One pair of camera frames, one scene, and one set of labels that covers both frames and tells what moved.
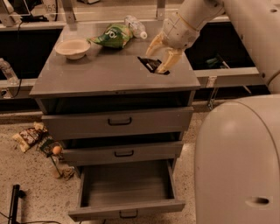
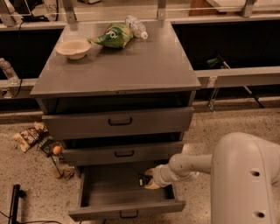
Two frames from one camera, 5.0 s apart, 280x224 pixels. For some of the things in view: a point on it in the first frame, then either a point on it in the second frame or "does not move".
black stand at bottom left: (17, 193) does not move
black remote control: (152, 65) → (143, 179)
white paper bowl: (73, 48) does not move
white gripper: (178, 33) → (157, 177)
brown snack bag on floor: (26, 138) does not move
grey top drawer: (116, 122) does not move
